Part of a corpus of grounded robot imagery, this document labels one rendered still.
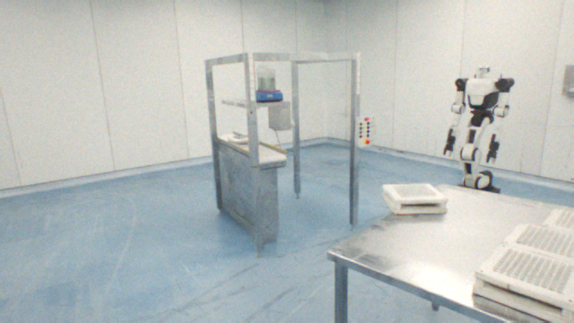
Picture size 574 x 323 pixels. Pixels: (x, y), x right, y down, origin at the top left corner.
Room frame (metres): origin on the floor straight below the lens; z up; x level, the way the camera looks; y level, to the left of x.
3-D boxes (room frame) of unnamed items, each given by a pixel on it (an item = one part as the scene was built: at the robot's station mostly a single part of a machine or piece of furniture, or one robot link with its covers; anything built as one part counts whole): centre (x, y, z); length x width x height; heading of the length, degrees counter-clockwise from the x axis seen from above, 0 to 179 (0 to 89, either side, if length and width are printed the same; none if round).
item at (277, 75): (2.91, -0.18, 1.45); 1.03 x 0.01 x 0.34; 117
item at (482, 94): (3.73, -2.03, 1.23); 0.34 x 0.30 x 0.36; 35
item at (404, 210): (1.69, -0.62, 0.83); 0.24 x 0.24 x 0.02; 89
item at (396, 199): (1.69, -0.62, 0.88); 0.25 x 0.24 x 0.02; 89
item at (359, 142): (3.14, -0.68, 0.96); 0.17 x 0.06 x 0.26; 117
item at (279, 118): (2.98, 0.06, 1.13); 0.22 x 0.11 x 0.20; 27
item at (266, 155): (3.44, 0.44, 0.79); 1.35 x 0.25 x 0.05; 27
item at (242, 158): (3.44, 0.44, 0.76); 1.30 x 0.29 x 0.10; 27
